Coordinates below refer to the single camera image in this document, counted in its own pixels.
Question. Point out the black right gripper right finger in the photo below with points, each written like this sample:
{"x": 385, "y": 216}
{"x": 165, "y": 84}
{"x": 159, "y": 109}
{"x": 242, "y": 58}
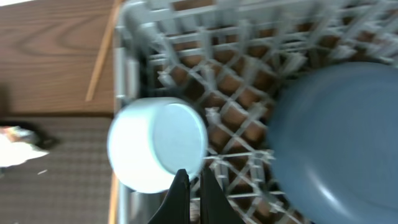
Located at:
{"x": 214, "y": 207}

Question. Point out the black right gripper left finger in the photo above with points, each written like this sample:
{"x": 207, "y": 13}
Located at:
{"x": 175, "y": 208}

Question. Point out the blue plate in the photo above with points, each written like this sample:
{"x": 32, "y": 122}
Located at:
{"x": 334, "y": 138}

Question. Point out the light blue rice bowl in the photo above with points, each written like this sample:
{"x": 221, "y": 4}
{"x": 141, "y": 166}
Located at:
{"x": 150, "y": 139}

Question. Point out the grey plastic dishwasher rack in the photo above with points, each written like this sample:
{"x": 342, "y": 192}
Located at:
{"x": 230, "y": 60}

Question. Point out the white napkin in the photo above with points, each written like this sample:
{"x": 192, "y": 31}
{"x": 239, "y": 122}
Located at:
{"x": 19, "y": 145}

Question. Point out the wooden chopstick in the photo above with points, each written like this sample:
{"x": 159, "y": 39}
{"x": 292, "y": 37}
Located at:
{"x": 113, "y": 200}
{"x": 103, "y": 50}

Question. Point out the brown serving tray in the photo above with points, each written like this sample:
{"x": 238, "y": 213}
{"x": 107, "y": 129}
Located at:
{"x": 70, "y": 185}

